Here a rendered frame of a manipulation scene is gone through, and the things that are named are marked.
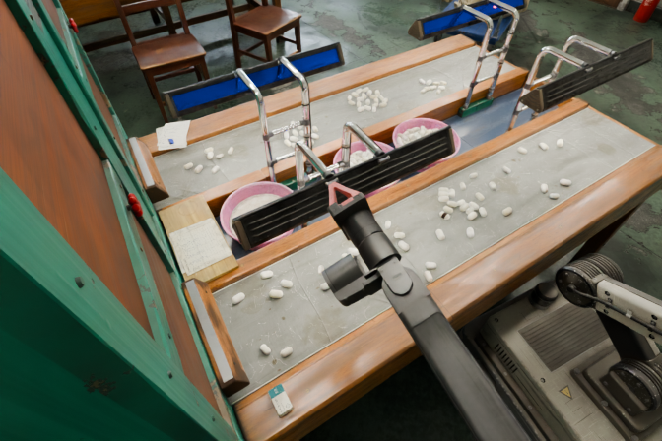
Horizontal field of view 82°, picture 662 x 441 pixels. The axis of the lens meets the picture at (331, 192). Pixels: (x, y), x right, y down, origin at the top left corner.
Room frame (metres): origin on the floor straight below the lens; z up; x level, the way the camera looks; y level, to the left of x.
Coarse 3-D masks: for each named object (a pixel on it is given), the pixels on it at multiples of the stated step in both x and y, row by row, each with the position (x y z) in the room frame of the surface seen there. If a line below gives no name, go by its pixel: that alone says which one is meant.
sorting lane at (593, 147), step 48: (528, 144) 1.18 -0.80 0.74; (576, 144) 1.18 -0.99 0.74; (624, 144) 1.18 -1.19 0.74; (432, 192) 0.92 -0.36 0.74; (480, 192) 0.92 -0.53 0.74; (528, 192) 0.92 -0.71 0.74; (576, 192) 0.92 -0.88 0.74; (336, 240) 0.71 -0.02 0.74; (432, 240) 0.71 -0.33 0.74; (480, 240) 0.71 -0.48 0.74; (240, 288) 0.54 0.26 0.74; (288, 288) 0.54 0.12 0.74; (240, 336) 0.40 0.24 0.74; (288, 336) 0.40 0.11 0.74; (336, 336) 0.40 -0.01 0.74
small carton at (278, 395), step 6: (270, 390) 0.26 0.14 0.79; (276, 390) 0.26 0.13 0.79; (282, 390) 0.26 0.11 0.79; (270, 396) 0.24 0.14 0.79; (276, 396) 0.24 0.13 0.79; (282, 396) 0.24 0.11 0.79; (276, 402) 0.23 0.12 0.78; (282, 402) 0.23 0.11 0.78; (288, 402) 0.23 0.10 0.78; (276, 408) 0.22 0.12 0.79; (282, 408) 0.22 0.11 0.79; (288, 408) 0.22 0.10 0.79; (282, 414) 0.21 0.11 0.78
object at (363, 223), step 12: (360, 192) 0.44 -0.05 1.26; (348, 204) 0.42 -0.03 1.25; (360, 204) 0.43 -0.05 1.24; (336, 216) 0.41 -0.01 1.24; (348, 216) 0.42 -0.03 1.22; (360, 216) 0.41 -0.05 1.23; (372, 216) 0.44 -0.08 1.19; (348, 228) 0.40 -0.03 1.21; (360, 228) 0.39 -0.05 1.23; (372, 228) 0.39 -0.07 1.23; (348, 240) 0.42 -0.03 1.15; (360, 240) 0.37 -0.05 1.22
